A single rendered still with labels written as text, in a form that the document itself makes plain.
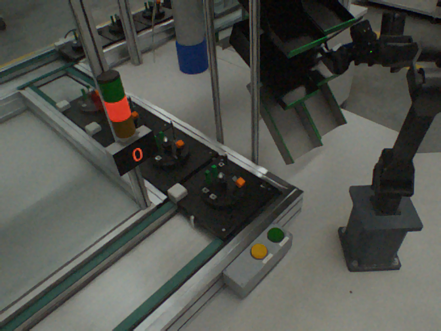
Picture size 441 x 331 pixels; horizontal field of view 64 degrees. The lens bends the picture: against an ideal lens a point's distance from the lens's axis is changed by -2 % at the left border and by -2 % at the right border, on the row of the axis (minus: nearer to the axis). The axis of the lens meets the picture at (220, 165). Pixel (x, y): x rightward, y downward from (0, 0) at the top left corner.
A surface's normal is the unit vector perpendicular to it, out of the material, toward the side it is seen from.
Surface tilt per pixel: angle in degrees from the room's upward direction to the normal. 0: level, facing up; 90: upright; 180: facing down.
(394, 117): 0
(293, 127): 45
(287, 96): 25
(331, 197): 0
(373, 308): 0
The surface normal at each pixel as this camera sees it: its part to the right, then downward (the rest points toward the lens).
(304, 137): 0.36, -0.13
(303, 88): 0.18, -0.43
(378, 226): -0.07, -0.72
